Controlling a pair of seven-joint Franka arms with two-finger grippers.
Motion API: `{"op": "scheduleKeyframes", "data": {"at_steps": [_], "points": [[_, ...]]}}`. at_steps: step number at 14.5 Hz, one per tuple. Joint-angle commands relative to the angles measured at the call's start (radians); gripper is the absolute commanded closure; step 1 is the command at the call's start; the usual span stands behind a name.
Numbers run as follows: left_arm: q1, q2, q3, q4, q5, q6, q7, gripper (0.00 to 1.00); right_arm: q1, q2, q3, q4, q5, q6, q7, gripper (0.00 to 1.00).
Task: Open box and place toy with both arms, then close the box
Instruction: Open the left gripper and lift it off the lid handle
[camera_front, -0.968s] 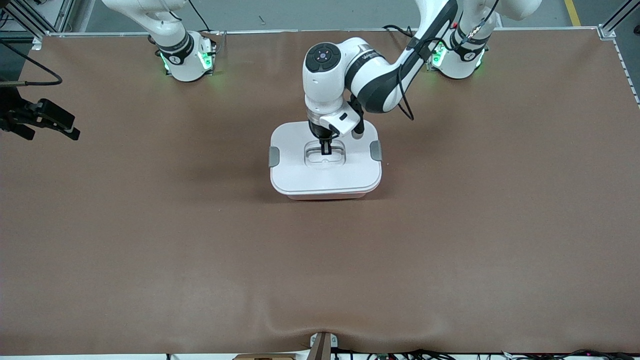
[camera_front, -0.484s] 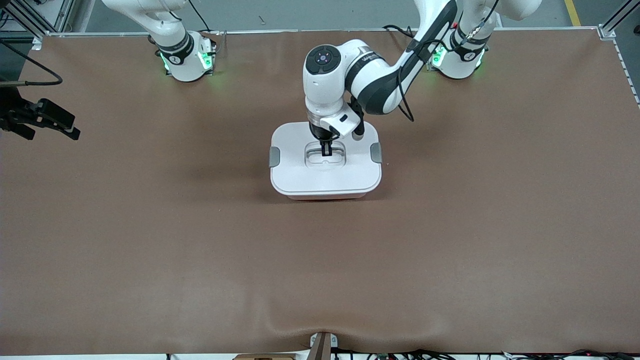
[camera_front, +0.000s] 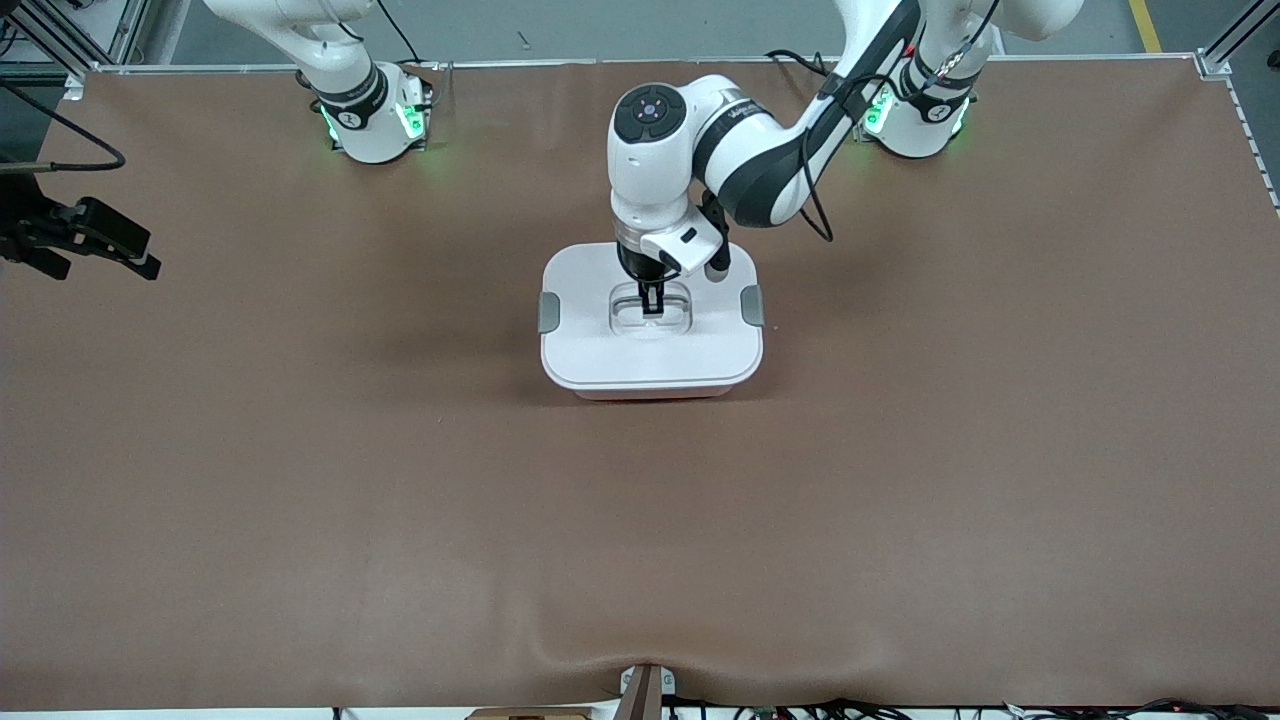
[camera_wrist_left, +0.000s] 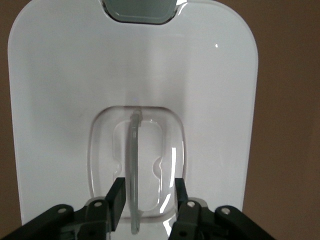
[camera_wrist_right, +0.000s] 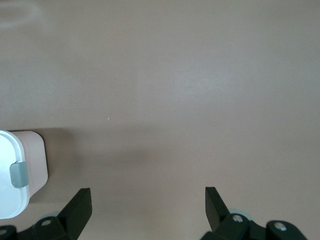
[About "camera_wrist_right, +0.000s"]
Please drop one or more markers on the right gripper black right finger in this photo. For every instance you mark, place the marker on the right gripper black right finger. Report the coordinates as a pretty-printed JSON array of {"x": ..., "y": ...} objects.
[{"x": 220, "y": 217}]

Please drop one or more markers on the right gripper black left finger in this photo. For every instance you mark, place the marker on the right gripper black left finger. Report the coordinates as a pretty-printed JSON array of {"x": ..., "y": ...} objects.
[{"x": 72, "y": 217}]

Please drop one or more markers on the white plastic box lid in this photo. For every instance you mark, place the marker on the white plastic box lid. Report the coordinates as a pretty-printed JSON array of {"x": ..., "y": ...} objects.
[{"x": 7, "y": 155}]

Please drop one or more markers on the pink plastic storage box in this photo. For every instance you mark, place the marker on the pink plastic storage box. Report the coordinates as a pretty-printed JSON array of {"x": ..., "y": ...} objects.
[{"x": 36, "y": 155}]

